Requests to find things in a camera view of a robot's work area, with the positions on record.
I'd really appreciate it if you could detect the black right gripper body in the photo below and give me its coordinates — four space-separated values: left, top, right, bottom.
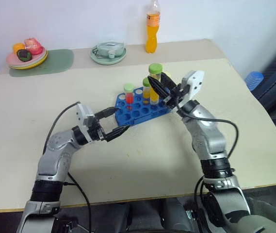
164 83 189 110

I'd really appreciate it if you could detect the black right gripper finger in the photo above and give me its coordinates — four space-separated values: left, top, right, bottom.
147 76 170 99
162 73 178 90

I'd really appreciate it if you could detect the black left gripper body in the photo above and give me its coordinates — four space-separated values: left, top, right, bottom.
87 116 107 143

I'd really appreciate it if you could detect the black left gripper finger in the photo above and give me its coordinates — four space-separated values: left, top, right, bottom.
95 107 121 120
103 125 131 143

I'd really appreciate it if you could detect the large yellow liquid test tube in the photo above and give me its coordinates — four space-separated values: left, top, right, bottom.
148 63 163 105

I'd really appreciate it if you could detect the small yellow liquid test tube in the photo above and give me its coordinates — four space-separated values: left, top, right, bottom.
142 78 152 100

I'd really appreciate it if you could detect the red liquid test tube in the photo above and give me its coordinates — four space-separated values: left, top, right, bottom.
124 83 135 104

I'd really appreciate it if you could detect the blue test tube rack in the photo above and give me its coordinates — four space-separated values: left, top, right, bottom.
114 86 173 127

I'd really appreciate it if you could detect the orange soda bottle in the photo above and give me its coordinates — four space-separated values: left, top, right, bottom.
145 0 162 54

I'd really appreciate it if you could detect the pale green plate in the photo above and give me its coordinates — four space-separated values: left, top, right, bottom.
89 46 127 66

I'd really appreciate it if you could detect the glass lidded container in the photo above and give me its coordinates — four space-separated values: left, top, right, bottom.
92 40 126 59

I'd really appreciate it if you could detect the green placemat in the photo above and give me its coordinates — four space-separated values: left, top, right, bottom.
9 49 75 78

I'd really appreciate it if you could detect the blue ribbed plastic bottle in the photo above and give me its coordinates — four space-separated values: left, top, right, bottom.
244 70 265 92

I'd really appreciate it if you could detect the yellow plate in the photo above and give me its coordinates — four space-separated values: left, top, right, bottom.
8 50 49 70

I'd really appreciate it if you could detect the dark grey rounded shape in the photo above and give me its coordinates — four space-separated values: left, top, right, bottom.
62 198 201 233

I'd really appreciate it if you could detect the pink toy peach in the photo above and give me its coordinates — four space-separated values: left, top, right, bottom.
23 37 44 56

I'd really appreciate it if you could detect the dark purple toy fruit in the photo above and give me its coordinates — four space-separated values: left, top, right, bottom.
16 49 33 63

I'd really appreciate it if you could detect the pink plate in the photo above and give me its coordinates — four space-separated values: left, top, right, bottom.
5 47 48 67

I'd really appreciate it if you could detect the orange toy fruit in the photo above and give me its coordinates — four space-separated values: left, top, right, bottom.
12 42 26 54

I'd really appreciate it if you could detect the olive grey cloth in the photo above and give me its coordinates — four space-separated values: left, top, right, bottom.
246 196 276 233

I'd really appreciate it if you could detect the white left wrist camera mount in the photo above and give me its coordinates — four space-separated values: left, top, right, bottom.
75 102 97 144

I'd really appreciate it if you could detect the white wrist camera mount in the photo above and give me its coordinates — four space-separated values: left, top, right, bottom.
176 70 206 111
75 102 97 144

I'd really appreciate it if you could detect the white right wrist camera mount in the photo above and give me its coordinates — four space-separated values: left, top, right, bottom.
176 70 206 111

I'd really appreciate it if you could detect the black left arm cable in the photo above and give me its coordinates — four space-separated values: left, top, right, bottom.
42 101 92 233

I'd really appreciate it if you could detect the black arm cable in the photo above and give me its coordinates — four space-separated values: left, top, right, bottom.
176 109 240 158
42 101 92 233

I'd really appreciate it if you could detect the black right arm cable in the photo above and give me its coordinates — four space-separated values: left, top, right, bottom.
176 109 240 158

